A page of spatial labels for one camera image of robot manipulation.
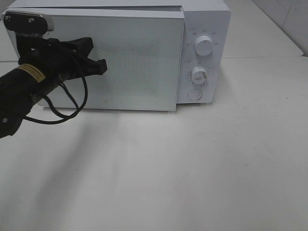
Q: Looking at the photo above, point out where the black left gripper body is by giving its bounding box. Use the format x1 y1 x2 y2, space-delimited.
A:
15 34 88 83

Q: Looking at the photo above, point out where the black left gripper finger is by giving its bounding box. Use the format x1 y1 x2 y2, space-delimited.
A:
82 58 107 76
69 38 94 57

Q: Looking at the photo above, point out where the white microwave door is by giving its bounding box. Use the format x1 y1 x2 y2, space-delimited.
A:
9 6 184 111

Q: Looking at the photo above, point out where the round door release button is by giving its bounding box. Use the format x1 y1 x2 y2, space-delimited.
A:
187 89 203 101

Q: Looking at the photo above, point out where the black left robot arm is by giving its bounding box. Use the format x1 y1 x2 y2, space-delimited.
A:
0 35 107 138

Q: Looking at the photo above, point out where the white microwave oven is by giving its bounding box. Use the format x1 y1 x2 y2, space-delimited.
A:
1 0 231 106

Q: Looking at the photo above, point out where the white lower microwave knob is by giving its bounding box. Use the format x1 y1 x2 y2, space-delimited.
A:
191 67 207 85

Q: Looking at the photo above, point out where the white microwave knob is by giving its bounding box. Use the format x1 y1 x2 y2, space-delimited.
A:
191 67 207 85
193 35 213 56

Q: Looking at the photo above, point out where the white upper microwave knob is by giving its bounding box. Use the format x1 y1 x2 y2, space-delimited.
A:
193 35 213 56

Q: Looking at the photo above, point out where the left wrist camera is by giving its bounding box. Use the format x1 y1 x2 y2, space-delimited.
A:
3 11 54 35

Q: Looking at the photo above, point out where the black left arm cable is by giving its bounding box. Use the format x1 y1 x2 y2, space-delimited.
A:
25 38 88 125

